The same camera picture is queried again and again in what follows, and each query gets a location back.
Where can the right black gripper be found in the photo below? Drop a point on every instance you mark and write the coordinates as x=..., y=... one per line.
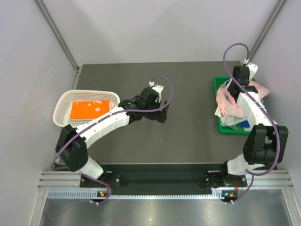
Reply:
x=228, y=88

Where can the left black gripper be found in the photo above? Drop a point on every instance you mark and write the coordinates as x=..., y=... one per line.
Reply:
x=160, y=117

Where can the pink patterned towel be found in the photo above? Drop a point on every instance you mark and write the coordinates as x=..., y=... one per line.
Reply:
x=227, y=104

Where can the orange fox pattern towel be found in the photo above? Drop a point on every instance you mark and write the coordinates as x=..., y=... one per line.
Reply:
x=89, y=110

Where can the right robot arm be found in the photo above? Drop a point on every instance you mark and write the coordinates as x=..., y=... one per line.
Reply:
x=265, y=145

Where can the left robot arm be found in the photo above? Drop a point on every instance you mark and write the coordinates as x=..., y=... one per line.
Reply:
x=74, y=142

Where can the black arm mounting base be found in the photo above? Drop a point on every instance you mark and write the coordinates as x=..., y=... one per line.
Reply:
x=152, y=190

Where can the white green towel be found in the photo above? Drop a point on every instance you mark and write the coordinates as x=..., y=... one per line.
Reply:
x=228, y=120

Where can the blue patterned towel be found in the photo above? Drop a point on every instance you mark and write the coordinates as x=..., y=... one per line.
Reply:
x=244, y=124

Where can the green plastic bin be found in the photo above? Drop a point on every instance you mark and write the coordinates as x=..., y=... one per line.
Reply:
x=232, y=130

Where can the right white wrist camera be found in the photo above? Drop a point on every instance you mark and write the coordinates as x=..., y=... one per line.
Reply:
x=253, y=68

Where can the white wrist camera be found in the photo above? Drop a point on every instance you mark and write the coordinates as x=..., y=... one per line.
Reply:
x=253, y=68
x=158, y=89

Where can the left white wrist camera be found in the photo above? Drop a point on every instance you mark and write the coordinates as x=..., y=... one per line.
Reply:
x=158, y=89

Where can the grey slotted cable duct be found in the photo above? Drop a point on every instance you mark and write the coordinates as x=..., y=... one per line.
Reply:
x=98, y=195

